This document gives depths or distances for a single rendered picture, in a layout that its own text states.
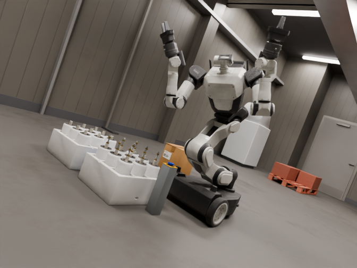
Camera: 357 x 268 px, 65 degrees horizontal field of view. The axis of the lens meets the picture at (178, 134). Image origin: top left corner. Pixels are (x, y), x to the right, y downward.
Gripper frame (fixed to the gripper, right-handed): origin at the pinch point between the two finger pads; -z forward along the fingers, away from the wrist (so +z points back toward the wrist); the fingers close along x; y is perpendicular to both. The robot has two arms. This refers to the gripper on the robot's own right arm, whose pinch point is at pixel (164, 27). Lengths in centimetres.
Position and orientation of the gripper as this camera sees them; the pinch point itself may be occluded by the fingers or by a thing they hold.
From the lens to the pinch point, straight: 191.2
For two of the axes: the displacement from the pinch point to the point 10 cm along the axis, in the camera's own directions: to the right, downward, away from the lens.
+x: 5.1, 0.4, -8.6
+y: -8.2, 3.2, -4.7
